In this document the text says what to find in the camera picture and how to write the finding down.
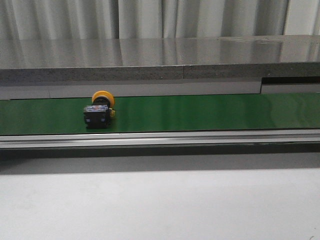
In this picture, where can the yellow push button switch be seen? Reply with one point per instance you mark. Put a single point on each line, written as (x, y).
(99, 114)

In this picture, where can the grey stone counter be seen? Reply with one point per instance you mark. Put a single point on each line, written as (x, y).
(35, 69)

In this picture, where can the green conveyor belt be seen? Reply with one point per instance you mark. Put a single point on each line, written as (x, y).
(164, 114)

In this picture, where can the white curtain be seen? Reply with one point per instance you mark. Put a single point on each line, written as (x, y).
(155, 19)

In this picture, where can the aluminium conveyor frame rail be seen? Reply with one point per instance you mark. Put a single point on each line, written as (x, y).
(174, 138)

